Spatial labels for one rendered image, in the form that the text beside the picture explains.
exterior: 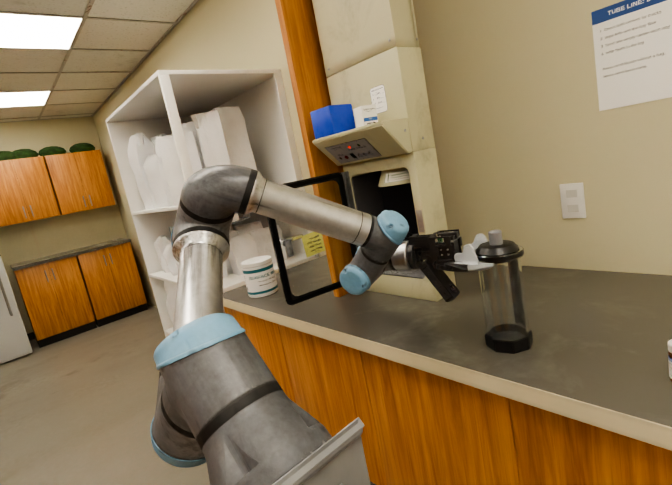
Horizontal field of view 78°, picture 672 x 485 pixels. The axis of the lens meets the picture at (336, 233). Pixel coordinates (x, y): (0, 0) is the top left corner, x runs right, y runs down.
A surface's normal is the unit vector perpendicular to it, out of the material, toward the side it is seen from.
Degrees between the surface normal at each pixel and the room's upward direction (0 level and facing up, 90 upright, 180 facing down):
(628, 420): 90
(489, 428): 90
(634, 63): 90
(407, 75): 90
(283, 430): 27
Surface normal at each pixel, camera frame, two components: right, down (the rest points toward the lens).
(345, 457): 0.66, 0.00
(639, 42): -0.74, 0.25
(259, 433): -0.06, -0.77
